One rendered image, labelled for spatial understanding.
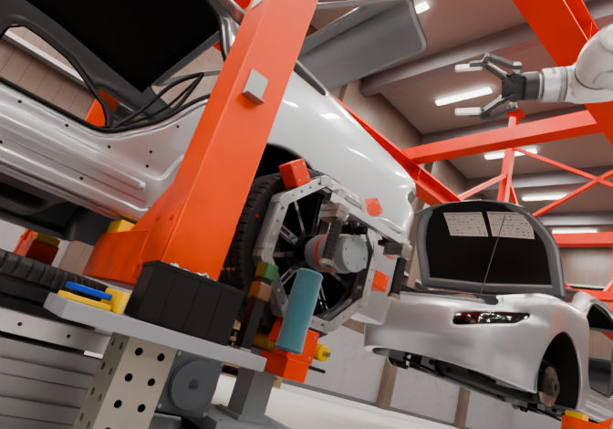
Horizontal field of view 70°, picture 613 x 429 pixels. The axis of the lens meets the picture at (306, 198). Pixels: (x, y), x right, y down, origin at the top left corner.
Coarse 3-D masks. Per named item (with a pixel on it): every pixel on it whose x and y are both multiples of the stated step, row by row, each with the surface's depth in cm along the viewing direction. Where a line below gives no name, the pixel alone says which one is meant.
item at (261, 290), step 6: (258, 282) 105; (252, 288) 106; (258, 288) 104; (264, 288) 105; (270, 288) 106; (252, 294) 105; (258, 294) 104; (264, 294) 105; (270, 294) 106; (264, 300) 105
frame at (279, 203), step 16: (320, 176) 166; (288, 192) 153; (304, 192) 158; (272, 208) 154; (272, 224) 148; (272, 240) 147; (368, 240) 178; (256, 256) 147; (272, 256) 147; (368, 256) 180; (368, 272) 176; (368, 288) 175; (272, 304) 150; (352, 304) 169; (320, 320) 158; (336, 320) 162
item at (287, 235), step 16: (320, 192) 174; (304, 208) 197; (320, 224) 197; (352, 224) 184; (288, 240) 165; (304, 240) 175; (288, 256) 168; (288, 272) 164; (320, 272) 198; (352, 272) 183; (320, 288) 173; (336, 288) 184; (320, 304) 172; (336, 304) 175
